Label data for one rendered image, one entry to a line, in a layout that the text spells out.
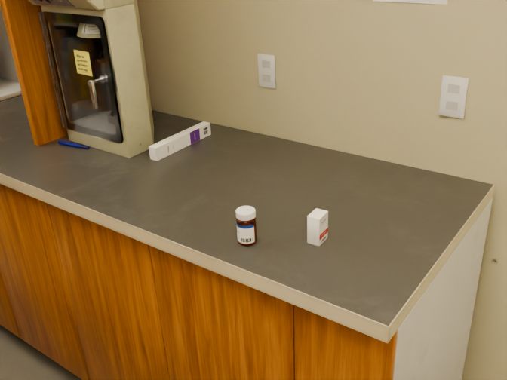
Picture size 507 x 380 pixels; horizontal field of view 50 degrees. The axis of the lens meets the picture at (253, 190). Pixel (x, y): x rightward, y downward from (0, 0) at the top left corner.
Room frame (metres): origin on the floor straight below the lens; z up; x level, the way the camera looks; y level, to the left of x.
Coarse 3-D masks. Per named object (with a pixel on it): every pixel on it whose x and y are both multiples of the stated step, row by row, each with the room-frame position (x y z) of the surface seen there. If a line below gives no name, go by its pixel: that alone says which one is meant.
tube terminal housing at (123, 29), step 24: (120, 0) 1.70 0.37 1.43; (120, 24) 1.69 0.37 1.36; (120, 48) 1.68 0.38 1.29; (120, 72) 1.67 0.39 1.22; (144, 72) 1.80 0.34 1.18; (120, 96) 1.66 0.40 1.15; (144, 96) 1.73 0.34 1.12; (144, 120) 1.72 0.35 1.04; (96, 144) 1.76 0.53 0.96; (120, 144) 1.68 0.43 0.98; (144, 144) 1.71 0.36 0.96
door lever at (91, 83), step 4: (100, 76) 1.68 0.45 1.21; (92, 80) 1.64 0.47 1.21; (96, 80) 1.65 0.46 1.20; (100, 80) 1.66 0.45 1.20; (104, 80) 1.67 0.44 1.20; (88, 84) 1.64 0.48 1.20; (92, 84) 1.64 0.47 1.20; (92, 88) 1.63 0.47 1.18; (92, 92) 1.63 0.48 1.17; (96, 92) 1.64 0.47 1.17; (92, 96) 1.64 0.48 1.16; (96, 96) 1.64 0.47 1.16; (92, 100) 1.64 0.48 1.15; (96, 100) 1.64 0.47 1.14; (92, 104) 1.64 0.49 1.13; (96, 104) 1.64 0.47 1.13; (96, 108) 1.64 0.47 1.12
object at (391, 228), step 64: (0, 128) 2.02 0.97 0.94; (64, 192) 1.42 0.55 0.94; (128, 192) 1.40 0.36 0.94; (192, 192) 1.38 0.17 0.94; (256, 192) 1.36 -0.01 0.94; (320, 192) 1.34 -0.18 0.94; (384, 192) 1.32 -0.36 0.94; (448, 192) 1.30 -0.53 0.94; (192, 256) 1.08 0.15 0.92; (256, 256) 1.04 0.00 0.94; (320, 256) 1.03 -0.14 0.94; (384, 256) 1.01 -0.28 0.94; (448, 256) 1.05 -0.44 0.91; (384, 320) 0.80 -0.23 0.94
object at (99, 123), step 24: (48, 24) 1.82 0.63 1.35; (72, 24) 1.74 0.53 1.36; (96, 24) 1.67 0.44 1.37; (72, 48) 1.75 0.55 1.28; (96, 48) 1.68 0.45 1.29; (72, 72) 1.77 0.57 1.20; (96, 72) 1.69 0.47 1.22; (72, 96) 1.78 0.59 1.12; (72, 120) 1.80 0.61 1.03; (96, 120) 1.72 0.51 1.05; (120, 120) 1.66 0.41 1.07
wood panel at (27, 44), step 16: (0, 0) 1.82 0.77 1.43; (16, 0) 1.84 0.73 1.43; (16, 16) 1.83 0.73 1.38; (32, 16) 1.88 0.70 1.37; (16, 32) 1.82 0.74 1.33; (32, 32) 1.87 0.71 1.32; (16, 48) 1.81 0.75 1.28; (32, 48) 1.86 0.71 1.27; (16, 64) 1.82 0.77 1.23; (32, 64) 1.85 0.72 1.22; (48, 64) 1.89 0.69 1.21; (32, 80) 1.84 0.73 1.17; (48, 80) 1.88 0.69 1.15; (32, 96) 1.83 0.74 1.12; (48, 96) 1.87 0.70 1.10; (32, 112) 1.82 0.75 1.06; (48, 112) 1.86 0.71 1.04; (32, 128) 1.82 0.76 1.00; (48, 128) 1.85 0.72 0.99; (64, 128) 1.90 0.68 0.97
